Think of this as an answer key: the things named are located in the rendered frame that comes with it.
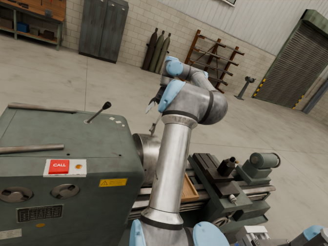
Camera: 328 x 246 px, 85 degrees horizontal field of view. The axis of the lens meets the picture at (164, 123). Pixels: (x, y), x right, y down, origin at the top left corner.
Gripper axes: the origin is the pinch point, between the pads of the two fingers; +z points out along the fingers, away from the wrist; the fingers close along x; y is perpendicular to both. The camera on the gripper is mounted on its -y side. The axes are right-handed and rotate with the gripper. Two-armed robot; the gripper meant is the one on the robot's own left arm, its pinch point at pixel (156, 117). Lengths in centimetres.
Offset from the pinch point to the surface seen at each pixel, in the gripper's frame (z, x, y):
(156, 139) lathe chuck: 11.4, -3.6, -5.8
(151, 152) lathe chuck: 15.5, -3.8, -14.6
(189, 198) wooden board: 49, -34, 4
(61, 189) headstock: 24, 21, -51
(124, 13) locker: -171, 260, 510
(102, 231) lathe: 57, 8, -33
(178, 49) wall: -133, 87, 698
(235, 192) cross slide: 42, -67, 20
